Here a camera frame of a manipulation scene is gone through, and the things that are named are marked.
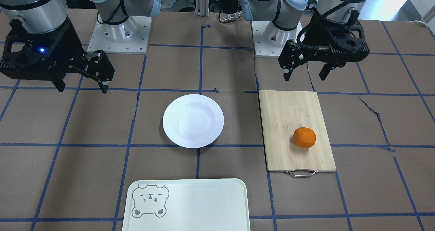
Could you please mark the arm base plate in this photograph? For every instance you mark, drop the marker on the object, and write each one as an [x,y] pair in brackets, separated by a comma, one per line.
[268,40]
[130,37]

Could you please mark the white bear tray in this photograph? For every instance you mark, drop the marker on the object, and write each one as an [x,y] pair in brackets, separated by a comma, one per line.
[187,205]

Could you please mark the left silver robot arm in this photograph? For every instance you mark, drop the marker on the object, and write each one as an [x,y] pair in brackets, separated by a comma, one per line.
[286,14]

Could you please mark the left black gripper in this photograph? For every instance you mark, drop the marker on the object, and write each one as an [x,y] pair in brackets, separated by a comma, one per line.
[318,35]

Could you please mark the orange fruit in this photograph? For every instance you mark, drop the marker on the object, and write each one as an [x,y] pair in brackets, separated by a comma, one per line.
[304,137]

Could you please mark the wooden cutting board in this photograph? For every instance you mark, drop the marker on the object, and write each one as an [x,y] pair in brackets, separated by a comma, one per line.
[282,112]

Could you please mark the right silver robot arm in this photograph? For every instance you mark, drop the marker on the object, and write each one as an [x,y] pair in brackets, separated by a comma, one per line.
[43,16]

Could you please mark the black power brick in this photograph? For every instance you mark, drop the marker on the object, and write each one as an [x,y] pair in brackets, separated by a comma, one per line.
[229,6]

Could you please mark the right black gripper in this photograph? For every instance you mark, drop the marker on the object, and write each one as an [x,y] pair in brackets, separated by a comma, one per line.
[69,43]

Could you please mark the white round plate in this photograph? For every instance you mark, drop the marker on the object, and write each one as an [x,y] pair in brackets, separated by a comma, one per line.
[193,121]

